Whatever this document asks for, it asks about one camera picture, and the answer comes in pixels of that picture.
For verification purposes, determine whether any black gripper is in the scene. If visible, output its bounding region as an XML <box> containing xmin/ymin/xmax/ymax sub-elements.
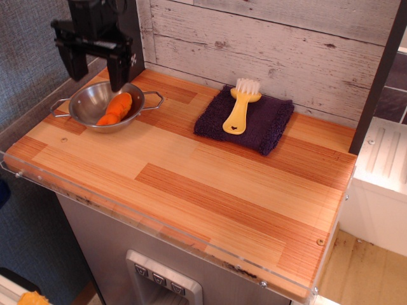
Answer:
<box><xmin>51</xmin><ymin>1</ymin><xmax>135</xmax><ymax>92</ymax></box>

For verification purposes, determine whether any yellow scrub brush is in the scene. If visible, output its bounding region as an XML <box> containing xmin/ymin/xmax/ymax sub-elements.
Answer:
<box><xmin>223</xmin><ymin>78</ymin><xmax>261</xmax><ymax>135</ymax></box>

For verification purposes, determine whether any purple folded cloth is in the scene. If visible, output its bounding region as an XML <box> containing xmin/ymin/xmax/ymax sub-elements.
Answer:
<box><xmin>193</xmin><ymin>85</ymin><xmax>294</xmax><ymax>156</ymax></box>

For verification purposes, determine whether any grey toy fridge cabinet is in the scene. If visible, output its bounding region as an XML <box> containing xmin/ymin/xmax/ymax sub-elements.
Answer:
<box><xmin>57</xmin><ymin>195</ymin><xmax>291</xmax><ymax>304</ymax></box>

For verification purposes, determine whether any orange object bottom left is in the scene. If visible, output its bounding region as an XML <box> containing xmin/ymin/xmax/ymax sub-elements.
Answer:
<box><xmin>17</xmin><ymin>292</ymin><xmax>50</xmax><ymax>305</ymax></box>

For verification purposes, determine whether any white toy sink unit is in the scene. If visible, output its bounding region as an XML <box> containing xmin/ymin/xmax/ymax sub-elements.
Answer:
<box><xmin>339</xmin><ymin>118</ymin><xmax>406</xmax><ymax>255</ymax></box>

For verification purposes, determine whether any clear acrylic edge guard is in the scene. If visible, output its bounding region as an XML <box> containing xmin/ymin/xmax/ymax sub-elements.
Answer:
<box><xmin>4</xmin><ymin>147</ymin><xmax>355</xmax><ymax>303</ymax></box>

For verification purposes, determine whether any steel bowl with handles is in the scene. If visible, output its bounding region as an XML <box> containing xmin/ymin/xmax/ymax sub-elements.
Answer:
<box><xmin>50</xmin><ymin>81</ymin><xmax>164</xmax><ymax>133</ymax></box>

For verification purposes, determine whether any dark left post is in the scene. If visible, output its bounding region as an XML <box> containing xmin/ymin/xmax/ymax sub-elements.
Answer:
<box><xmin>116</xmin><ymin>0</ymin><xmax>145</xmax><ymax>82</ymax></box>

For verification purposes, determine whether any dark post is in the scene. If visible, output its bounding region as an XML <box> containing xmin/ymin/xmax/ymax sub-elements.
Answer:
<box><xmin>348</xmin><ymin>0</ymin><xmax>406</xmax><ymax>155</ymax></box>
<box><xmin>116</xmin><ymin>0</ymin><xmax>145</xmax><ymax>82</ymax></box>

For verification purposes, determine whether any dark right post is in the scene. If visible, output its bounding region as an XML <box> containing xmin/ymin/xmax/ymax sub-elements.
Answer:
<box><xmin>348</xmin><ymin>0</ymin><xmax>406</xmax><ymax>155</ymax></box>

